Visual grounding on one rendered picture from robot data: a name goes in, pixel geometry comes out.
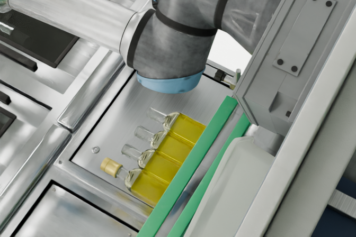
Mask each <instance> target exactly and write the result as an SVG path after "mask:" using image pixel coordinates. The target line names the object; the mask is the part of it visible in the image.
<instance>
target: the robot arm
mask: <svg viewBox="0 0 356 237"><path fill-rule="evenodd" d="M280 2H281V0H152V6H153V8H154V9H155V10H154V9H152V8H148V9H146V10H144V11H141V12H137V11H134V10H132V9H130V8H127V7H125V6H122V5H120V4H117V3H115V2H112V1H110V0H0V12H1V13H6V12H8V11H10V10H12V9H13V10H16V11H18V12H21V13H23V14H25V15H28V16H30V17H33V18H35V19H37V20H40V21H42V22H45V23H47V24H50V25H52V26H54V27H57V28H59V29H61V30H64V31H66V32H68V33H71V34H73V35H76V36H78V37H80V38H82V39H85V40H87V41H90V42H93V43H95V44H97V45H100V46H102V47H104V48H107V49H109V50H111V51H114V52H116V53H119V54H121V55H122V56H123V59H124V61H125V64H126V65H127V66H128V67H131V68H133V69H135V70H137V73H136V75H137V79H138V81H139V82H140V83H141V84H142V85H143V86H145V87H146V88H149V89H151V90H154V91H156V92H161V93H167V94H178V93H186V92H189V91H191V90H192V89H194V88H195V87H196V86H197V85H198V83H199V81H200V78H201V76H202V73H203V72H204V71H205V69H206V63H207V60H208V57H209V53H210V50H211V48H212V45H213V42H214V39H215V36H216V34H217V30H218V29H219V30H221V31H224V32H226V33H228V34H229V35H230V36H231V37H232V38H233V39H234V40H235V41H236V42H237V43H239V44H240V45H241V46H242V47H243V48H244V49H245V50H246V51H247V52H248V53H249V54H250V55H252V54H253V52H254V51H255V49H256V47H257V45H258V43H259V41H260V39H261V37H262V35H263V34H264V32H265V30H266V28H267V26H268V25H269V23H270V21H271V19H272V17H273V15H274V13H275V11H276V9H277V7H278V6H279V4H280Z"/></svg>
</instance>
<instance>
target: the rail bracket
mask: <svg viewBox="0 0 356 237"><path fill-rule="evenodd" d="M240 77H241V69H239V68H237V69H236V74H235V76H234V77H233V78H232V77H230V76H228V75H227V74H226V72H225V71H223V70H221V69H218V70H217V72H216V73H215V76H214V79H215V80H217V81H220V82H221V81H225V82H227V83H229V84H230V88H231V89H233V90H234V88H235V87H236V85H237V83H238V81H239V79H240Z"/></svg>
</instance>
